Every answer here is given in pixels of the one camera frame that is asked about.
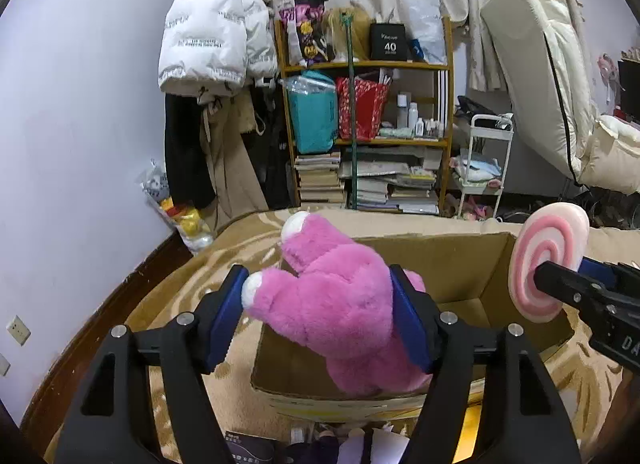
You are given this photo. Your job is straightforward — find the group of small bottles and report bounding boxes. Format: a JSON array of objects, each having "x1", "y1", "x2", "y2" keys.
[{"x1": 417, "y1": 116, "x2": 447, "y2": 139}]

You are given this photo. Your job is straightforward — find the beige coat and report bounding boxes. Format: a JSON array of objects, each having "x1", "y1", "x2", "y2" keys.
[{"x1": 199, "y1": 92, "x2": 271, "y2": 233}]

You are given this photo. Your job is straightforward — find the pink white lollipop plush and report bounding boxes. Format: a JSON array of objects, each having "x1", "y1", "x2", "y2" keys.
[{"x1": 507, "y1": 203, "x2": 592, "y2": 323}]

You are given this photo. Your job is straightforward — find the purple printed package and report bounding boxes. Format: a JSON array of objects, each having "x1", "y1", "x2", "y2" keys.
[{"x1": 279, "y1": 0, "x2": 333, "y2": 67}]

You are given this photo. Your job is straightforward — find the pink plush toy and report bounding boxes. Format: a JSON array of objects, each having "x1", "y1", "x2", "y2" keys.
[{"x1": 241, "y1": 211, "x2": 436, "y2": 397}]

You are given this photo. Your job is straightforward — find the beige butterfly blanket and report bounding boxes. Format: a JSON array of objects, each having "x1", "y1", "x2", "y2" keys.
[{"x1": 42, "y1": 206, "x2": 640, "y2": 464}]

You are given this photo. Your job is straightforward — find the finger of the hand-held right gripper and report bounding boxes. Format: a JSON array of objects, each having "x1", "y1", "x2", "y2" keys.
[
  {"x1": 535, "y1": 261, "x2": 609, "y2": 315},
  {"x1": 580, "y1": 257, "x2": 622, "y2": 291}
]

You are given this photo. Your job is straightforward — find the black white striped folders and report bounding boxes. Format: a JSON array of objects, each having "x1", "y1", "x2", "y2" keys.
[{"x1": 436, "y1": 70, "x2": 450, "y2": 137}]

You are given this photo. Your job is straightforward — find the black hanging garment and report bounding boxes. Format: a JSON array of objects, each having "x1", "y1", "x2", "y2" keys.
[{"x1": 249, "y1": 84, "x2": 295, "y2": 209}]

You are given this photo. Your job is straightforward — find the green pole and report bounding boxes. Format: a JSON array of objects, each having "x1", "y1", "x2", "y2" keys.
[{"x1": 340, "y1": 14, "x2": 362, "y2": 211}]

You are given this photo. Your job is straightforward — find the cream quilt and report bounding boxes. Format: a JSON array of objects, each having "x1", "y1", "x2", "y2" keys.
[{"x1": 580, "y1": 114, "x2": 640, "y2": 197}]

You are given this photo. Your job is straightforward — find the black item on cart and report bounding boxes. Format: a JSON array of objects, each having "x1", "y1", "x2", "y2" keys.
[{"x1": 457, "y1": 95, "x2": 502, "y2": 121}]

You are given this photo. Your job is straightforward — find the white puffer jacket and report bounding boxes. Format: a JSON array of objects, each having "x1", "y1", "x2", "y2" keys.
[{"x1": 158, "y1": 0, "x2": 278, "y2": 94}]

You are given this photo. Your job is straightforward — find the plastic bag of plush toys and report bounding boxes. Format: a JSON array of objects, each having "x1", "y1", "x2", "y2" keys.
[{"x1": 140, "y1": 159, "x2": 213, "y2": 257}]

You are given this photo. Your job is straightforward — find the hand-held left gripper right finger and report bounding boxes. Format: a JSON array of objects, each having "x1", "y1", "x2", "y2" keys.
[{"x1": 389, "y1": 264, "x2": 583, "y2": 464}]

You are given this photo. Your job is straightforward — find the crumpled clear plastic bag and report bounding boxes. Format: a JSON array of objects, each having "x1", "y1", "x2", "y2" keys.
[{"x1": 282, "y1": 74, "x2": 337, "y2": 97}]

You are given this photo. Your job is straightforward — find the black coat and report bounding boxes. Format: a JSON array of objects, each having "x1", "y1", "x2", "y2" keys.
[{"x1": 165, "y1": 91, "x2": 217, "y2": 211}]

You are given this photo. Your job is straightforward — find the black cables tangle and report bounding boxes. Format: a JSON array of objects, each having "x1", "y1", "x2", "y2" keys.
[{"x1": 505, "y1": 191, "x2": 633, "y2": 231}]

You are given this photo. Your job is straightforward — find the black box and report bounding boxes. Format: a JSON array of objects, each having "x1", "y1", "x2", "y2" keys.
[{"x1": 370, "y1": 22, "x2": 407, "y2": 61}]

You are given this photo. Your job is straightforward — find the pastel cloths in cart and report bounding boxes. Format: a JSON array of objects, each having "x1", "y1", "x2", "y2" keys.
[{"x1": 450, "y1": 149, "x2": 504, "y2": 189}]

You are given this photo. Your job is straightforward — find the messy pile of books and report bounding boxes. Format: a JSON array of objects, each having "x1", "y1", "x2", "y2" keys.
[{"x1": 340, "y1": 146, "x2": 444, "y2": 215}]

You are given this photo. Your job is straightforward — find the stack of books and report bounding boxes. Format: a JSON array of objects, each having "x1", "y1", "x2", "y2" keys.
[{"x1": 294, "y1": 151, "x2": 347, "y2": 205}]

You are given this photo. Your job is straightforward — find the purple white doll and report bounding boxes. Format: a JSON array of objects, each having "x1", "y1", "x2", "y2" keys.
[{"x1": 287, "y1": 423, "x2": 417, "y2": 464}]

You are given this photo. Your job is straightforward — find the cream recliner chair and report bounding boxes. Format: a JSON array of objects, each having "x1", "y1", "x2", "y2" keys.
[{"x1": 480, "y1": 0, "x2": 601, "y2": 185}]

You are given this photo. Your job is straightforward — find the teal bag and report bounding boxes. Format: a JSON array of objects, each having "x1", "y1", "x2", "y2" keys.
[{"x1": 287, "y1": 70, "x2": 339, "y2": 155}]

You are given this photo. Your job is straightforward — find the white rolling cart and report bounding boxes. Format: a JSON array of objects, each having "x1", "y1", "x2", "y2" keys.
[{"x1": 452, "y1": 114, "x2": 515, "y2": 221}]

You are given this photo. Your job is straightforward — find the red patterned bag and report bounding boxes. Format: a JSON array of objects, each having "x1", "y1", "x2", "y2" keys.
[{"x1": 335, "y1": 76, "x2": 391, "y2": 141}]

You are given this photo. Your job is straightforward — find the pink fan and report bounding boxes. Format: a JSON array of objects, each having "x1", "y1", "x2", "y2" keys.
[{"x1": 597, "y1": 54, "x2": 621, "y2": 105}]

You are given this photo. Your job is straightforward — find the cardboard box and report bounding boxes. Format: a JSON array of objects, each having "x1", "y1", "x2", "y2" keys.
[{"x1": 250, "y1": 231, "x2": 576, "y2": 425}]

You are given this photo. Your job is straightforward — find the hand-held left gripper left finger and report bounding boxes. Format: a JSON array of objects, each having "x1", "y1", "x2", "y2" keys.
[{"x1": 52, "y1": 264, "x2": 251, "y2": 464}]

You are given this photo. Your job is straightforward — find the wooden shelf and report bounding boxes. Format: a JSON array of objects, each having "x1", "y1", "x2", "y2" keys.
[{"x1": 274, "y1": 16, "x2": 456, "y2": 215}]

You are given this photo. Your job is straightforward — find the dark printed package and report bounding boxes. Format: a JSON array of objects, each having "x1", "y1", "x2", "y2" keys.
[{"x1": 222, "y1": 429, "x2": 281, "y2": 464}]

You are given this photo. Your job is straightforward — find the blonde wig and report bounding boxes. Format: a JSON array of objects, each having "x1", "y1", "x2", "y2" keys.
[{"x1": 322, "y1": 6, "x2": 373, "y2": 63}]

